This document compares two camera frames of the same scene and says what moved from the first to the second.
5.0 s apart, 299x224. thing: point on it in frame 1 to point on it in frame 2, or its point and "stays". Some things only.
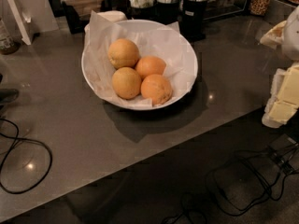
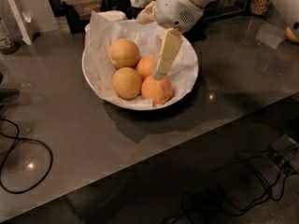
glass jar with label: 7,45 stays
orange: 156,88 stays
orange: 123,52 stays
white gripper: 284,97 to 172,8
